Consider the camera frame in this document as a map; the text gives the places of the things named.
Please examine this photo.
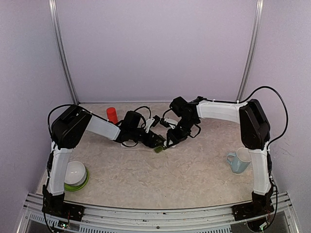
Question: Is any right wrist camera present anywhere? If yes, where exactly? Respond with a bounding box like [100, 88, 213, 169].
[160, 118, 178, 129]

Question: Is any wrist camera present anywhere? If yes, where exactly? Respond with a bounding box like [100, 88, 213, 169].
[144, 115, 160, 133]
[160, 118, 178, 129]

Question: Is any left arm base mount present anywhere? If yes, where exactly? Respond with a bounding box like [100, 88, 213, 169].
[42, 193, 85, 222]

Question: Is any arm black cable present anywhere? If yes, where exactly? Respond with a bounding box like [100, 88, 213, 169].
[47, 103, 73, 144]
[242, 85, 289, 144]

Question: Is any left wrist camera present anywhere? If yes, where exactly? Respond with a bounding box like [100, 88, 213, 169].
[144, 115, 160, 133]

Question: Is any green plate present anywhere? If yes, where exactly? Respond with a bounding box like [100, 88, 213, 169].
[64, 168, 89, 192]

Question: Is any orange pill bottle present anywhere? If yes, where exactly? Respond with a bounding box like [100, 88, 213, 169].
[106, 107, 118, 124]

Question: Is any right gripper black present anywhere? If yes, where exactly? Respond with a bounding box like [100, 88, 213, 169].
[166, 116, 197, 147]

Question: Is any left aluminium corner post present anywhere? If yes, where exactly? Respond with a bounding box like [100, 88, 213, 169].
[48, 0, 80, 104]

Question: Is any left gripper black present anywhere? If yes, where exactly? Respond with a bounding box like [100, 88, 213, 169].
[130, 128, 166, 149]

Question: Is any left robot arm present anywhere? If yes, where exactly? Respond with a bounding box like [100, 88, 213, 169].
[43, 104, 165, 216]

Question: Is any aluminium corner post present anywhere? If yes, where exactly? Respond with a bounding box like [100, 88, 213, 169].
[236, 0, 264, 101]
[48, 0, 80, 104]

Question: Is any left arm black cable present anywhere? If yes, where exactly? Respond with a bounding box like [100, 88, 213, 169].
[47, 103, 73, 144]

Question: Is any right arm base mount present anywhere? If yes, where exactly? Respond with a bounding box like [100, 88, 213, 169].
[232, 199, 274, 221]

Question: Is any white bowl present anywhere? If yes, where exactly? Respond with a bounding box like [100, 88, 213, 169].
[65, 161, 87, 186]

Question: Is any right aluminium corner post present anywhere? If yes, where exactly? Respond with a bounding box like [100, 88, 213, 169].
[236, 0, 264, 101]

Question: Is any aluminium front rail frame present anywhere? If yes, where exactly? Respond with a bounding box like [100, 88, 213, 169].
[15, 192, 302, 233]

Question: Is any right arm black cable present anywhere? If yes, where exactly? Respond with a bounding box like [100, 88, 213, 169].
[242, 85, 289, 144]

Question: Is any light blue mug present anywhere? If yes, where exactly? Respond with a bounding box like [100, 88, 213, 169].
[226, 148, 251, 174]

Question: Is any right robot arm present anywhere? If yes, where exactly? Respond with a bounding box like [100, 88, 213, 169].
[164, 97, 273, 216]

